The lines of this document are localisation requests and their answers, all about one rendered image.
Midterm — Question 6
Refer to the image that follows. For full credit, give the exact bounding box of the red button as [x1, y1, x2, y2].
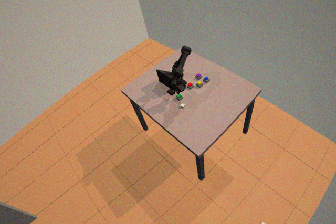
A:
[187, 83, 194, 89]

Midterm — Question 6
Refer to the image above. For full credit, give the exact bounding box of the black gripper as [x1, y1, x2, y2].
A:
[167, 79, 187, 95]

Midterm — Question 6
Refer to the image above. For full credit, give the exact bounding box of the green button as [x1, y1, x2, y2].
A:
[176, 94, 183, 101]

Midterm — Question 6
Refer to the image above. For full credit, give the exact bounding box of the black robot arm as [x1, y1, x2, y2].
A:
[170, 45, 192, 92]

